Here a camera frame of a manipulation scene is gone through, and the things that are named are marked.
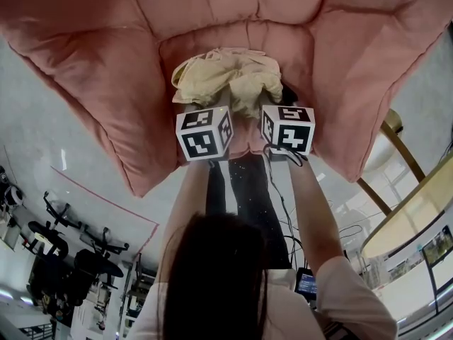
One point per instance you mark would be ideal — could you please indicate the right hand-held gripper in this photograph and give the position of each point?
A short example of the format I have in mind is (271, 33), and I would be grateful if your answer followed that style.
(293, 133)

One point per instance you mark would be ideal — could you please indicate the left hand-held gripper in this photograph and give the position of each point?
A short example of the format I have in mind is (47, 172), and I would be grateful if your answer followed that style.
(201, 136)

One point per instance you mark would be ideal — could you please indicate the cream yellow cloth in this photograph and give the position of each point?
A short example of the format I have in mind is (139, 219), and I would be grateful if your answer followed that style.
(226, 76)

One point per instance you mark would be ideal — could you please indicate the pink cushioned armchair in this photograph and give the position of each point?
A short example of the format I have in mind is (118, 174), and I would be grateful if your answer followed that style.
(106, 66)

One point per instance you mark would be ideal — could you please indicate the person's left forearm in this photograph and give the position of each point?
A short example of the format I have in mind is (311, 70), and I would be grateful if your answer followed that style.
(185, 204)

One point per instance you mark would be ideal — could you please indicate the person's right forearm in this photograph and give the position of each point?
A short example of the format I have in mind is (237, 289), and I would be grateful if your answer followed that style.
(315, 211)

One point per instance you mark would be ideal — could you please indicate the person's black trousers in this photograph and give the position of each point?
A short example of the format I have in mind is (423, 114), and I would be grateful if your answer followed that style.
(251, 204)

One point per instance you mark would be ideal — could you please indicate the black office chair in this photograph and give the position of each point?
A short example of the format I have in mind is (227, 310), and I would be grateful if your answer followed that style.
(49, 239)
(95, 260)

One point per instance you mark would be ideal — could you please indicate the round wooden side table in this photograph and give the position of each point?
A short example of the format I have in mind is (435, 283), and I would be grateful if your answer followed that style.
(410, 211)

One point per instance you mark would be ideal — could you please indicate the small black screen device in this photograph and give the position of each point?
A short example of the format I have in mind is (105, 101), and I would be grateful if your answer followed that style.
(306, 283)

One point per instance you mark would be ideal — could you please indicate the person's white shirt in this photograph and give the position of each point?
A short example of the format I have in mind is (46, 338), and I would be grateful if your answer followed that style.
(339, 296)

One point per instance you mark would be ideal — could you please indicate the computer monitor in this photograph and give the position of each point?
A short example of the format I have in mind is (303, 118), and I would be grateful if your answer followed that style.
(439, 253)

